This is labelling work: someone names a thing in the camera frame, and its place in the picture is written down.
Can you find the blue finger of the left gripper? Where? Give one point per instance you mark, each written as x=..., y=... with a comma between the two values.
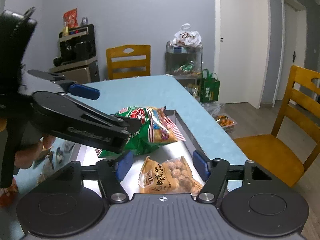
x=132, y=125
x=83, y=91

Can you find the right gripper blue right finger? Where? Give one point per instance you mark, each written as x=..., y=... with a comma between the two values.
x=214, y=174

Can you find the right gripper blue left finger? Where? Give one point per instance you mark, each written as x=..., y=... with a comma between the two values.
x=111, y=172

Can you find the green shrimp chips bag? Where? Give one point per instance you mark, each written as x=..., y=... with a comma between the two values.
x=156, y=130

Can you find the yellow peanut snack bag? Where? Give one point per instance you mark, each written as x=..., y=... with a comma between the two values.
x=171, y=176

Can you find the person's left hand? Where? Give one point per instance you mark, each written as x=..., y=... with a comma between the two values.
x=30, y=144

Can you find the beige cabinet under dispenser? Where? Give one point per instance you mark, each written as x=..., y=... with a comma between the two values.
x=82, y=72

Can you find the black water dispenser machine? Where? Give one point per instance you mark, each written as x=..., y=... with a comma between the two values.
x=78, y=45

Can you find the middle wooden chair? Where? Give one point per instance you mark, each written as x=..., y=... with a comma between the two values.
x=126, y=61

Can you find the wooden chair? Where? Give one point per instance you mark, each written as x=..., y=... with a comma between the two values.
x=126, y=61
x=269, y=150

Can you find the red snack bag on dispenser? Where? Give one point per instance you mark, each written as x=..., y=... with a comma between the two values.
x=70, y=17

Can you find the right wooden chair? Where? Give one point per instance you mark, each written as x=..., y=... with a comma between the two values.
x=269, y=150

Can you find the green shopping bag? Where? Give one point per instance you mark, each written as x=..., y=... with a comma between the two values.
x=209, y=86

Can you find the glass shelf cart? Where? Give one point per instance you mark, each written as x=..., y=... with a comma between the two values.
x=184, y=63

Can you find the white Dove plastic bag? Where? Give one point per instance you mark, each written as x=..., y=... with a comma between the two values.
x=187, y=38

